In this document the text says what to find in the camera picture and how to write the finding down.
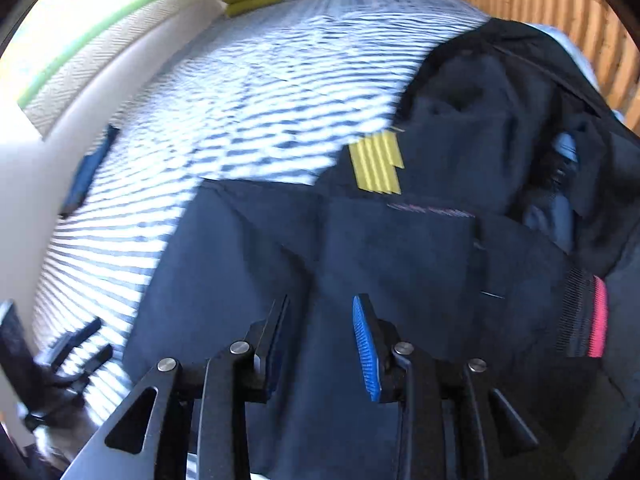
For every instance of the striped bed blanket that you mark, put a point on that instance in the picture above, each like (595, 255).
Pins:
(250, 85)

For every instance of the wall poster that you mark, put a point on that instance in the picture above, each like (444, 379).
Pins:
(75, 75)

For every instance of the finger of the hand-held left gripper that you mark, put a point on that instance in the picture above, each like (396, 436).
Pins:
(75, 340)
(92, 362)

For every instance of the black pants pink waistband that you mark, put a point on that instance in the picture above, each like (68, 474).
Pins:
(310, 270)

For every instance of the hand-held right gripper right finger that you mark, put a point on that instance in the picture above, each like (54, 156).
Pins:
(367, 350)

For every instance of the black garment yellow stripes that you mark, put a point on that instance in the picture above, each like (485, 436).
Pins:
(475, 110)

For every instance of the folded blue garment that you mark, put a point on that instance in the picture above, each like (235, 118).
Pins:
(87, 175)

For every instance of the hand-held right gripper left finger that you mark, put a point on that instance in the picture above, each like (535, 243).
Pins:
(272, 355)

